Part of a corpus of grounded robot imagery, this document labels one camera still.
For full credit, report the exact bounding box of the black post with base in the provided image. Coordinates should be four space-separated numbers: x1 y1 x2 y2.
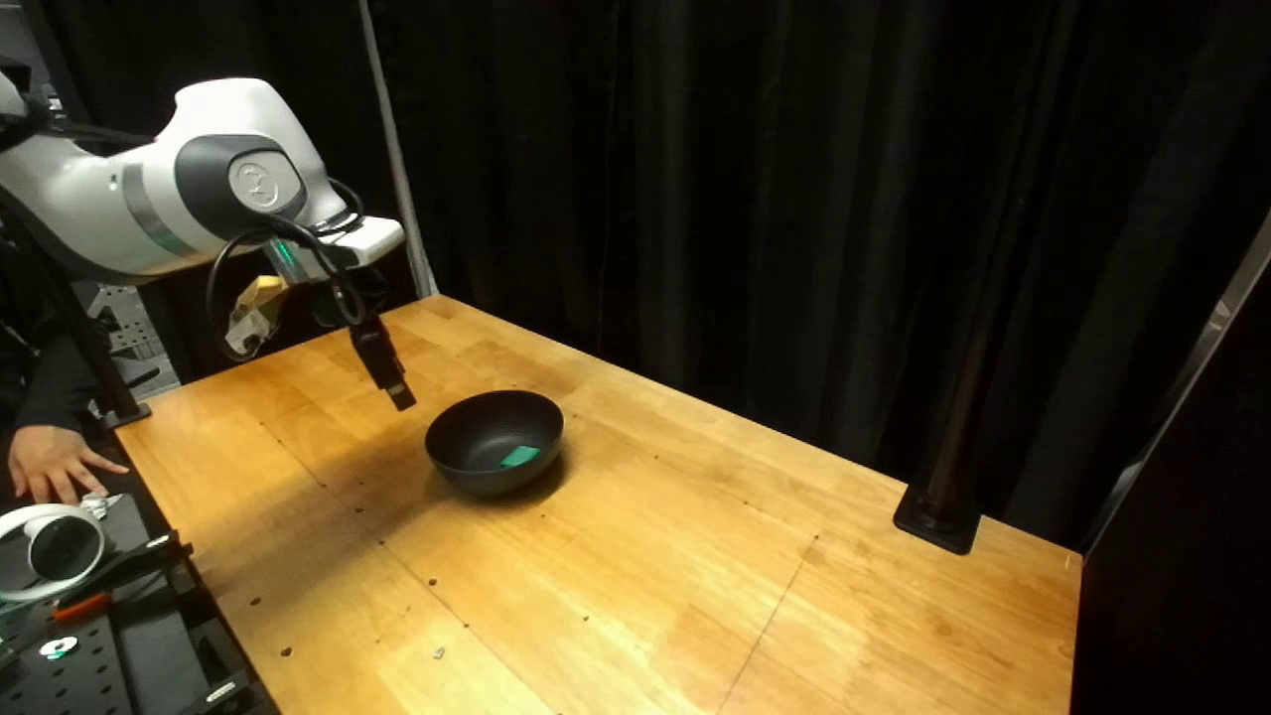
891 0 1271 555

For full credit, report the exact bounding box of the black bowl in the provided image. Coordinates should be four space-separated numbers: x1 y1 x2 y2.
426 388 565 495

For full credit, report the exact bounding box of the person's dark sleeve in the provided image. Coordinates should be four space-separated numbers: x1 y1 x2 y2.
0 234 99 430

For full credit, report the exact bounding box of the silver vertical pole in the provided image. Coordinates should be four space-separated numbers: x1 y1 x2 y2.
352 0 439 302

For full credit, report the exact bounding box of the person's hand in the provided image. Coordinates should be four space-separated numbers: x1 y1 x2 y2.
7 425 121 503

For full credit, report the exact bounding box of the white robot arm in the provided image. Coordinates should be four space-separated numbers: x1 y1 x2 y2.
0 74 414 410

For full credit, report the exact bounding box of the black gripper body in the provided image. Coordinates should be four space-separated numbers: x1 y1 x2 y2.
223 240 366 359

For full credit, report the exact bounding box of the black perforated side table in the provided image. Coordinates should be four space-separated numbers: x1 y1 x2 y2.
0 491 279 715

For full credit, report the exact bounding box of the grey equipment rack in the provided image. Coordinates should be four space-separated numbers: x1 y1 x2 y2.
78 281 178 396

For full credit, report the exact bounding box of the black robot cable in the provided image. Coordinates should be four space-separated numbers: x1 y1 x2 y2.
202 173 372 361

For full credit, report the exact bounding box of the red handled tool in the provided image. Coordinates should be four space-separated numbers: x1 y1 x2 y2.
49 575 170 628

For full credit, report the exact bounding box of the green block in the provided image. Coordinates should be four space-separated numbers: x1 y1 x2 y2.
500 444 541 469

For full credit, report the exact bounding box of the metal frame rail right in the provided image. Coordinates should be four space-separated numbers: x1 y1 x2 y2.
1081 209 1271 552

